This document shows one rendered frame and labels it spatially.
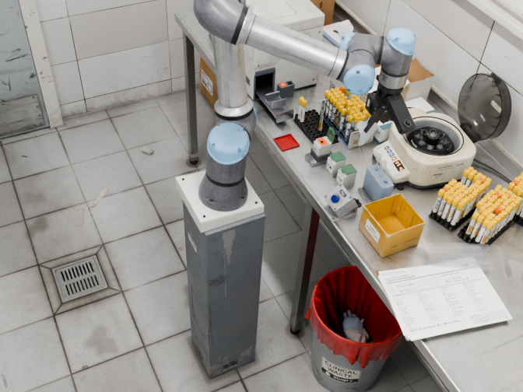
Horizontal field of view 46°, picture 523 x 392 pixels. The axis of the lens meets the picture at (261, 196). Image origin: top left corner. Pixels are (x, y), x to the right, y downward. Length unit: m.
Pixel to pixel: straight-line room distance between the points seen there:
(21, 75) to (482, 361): 2.63
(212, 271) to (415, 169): 0.72
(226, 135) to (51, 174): 1.78
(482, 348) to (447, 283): 0.20
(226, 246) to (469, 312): 0.73
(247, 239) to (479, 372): 0.77
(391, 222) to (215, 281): 0.60
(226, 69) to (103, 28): 1.82
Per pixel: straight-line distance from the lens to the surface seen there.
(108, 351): 2.68
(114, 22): 3.52
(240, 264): 2.04
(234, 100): 1.81
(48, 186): 3.36
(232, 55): 1.74
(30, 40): 3.40
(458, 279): 1.85
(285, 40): 1.55
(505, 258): 1.97
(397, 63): 1.71
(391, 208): 1.94
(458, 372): 1.70
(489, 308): 1.82
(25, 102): 3.58
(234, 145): 1.74
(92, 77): 3.65
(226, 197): 1.83
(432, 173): 2.04
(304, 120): 2.24
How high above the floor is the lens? 2.27
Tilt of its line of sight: 45 degrees down
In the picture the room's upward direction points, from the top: 4 degrees clockwise
